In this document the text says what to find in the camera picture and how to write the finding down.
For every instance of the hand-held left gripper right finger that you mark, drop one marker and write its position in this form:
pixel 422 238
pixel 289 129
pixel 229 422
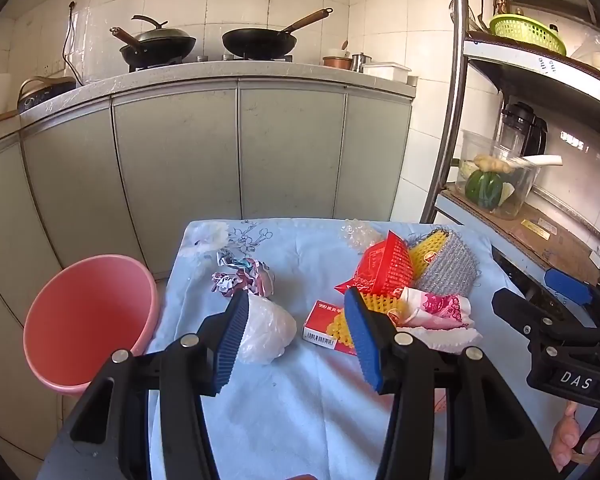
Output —
pixel 365 345

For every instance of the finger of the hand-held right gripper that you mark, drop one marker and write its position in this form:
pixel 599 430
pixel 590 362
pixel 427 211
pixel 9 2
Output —
pixel 567 286
pixel 517 307

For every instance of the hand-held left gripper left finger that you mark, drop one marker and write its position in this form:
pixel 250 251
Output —
pixel 232 340

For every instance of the white plastic bag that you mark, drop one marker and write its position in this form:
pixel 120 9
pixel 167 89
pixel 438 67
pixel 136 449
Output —
pixel 270 330

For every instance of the yellow foam fruit net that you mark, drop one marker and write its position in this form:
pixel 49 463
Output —
pixel 425 255
pixel 380 305

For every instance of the red cardboard box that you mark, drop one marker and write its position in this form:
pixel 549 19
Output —
pixel 322 322

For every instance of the printed paper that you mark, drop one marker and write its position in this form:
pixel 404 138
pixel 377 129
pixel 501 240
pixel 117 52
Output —
pixel 240 277

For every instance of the silver scouring cloth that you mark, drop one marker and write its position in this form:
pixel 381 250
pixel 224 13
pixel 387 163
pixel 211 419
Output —
pixel 450 270

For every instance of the red plastic packet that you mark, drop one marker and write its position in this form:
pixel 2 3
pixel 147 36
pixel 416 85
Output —
pixel 380 267

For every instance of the clear plastic wrap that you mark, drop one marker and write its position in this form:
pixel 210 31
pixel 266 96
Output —
pixel 357 234

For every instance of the pink plastic bucket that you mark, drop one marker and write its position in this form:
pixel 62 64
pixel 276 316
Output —
pixel 85 320

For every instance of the person's right hand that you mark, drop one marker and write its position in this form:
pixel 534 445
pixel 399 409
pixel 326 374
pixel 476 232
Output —
pixel 562 440

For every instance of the brown cardboard sheet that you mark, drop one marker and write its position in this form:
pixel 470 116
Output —
pixel 530 240

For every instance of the light blue floral cloth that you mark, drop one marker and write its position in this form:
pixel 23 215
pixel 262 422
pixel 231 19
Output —
pixel 300 410

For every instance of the clear plastic container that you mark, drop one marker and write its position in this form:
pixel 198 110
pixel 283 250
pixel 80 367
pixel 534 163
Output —
pixel 522 187

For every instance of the pale vegetable piece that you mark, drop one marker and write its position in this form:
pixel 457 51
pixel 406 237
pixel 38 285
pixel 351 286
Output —
pixel 506 195

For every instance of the green squash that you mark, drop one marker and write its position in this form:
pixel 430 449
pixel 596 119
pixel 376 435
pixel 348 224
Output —
pixel 482 187

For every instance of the white radish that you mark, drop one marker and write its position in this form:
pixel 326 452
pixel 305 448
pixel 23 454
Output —
pixel 540 160

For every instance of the ginger root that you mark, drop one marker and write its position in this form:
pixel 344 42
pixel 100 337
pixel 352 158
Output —
pixel 490 164

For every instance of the grey kitchen cabinet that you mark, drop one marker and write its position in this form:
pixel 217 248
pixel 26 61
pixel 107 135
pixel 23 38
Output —
pixel 180 160

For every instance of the metal storage rack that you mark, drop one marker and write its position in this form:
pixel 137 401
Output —
pixel 455 85

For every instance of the clear plastic bag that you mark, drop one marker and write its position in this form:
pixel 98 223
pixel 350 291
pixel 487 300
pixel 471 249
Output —
pixel 595 55

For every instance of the green plastic basket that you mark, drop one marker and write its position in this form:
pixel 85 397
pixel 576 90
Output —
pixel 525 32

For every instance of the white lidded container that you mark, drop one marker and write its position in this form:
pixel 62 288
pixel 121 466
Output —
pixel 386 71

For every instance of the steel cup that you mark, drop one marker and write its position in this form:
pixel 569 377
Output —
pixel 360 64

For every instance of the gas stove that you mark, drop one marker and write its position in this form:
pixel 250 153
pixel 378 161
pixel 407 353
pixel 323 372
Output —
pixel 200 58

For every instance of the copper pot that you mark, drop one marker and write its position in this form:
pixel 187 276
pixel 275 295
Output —
pixel 337 62

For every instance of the black wok with lid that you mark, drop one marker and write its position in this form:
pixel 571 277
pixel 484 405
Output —
pixel 155 54

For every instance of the dark patterned electric pot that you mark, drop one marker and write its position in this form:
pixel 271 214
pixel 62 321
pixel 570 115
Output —
pixel 45 92

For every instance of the dark wok lid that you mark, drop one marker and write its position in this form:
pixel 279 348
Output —
pixel 162 34

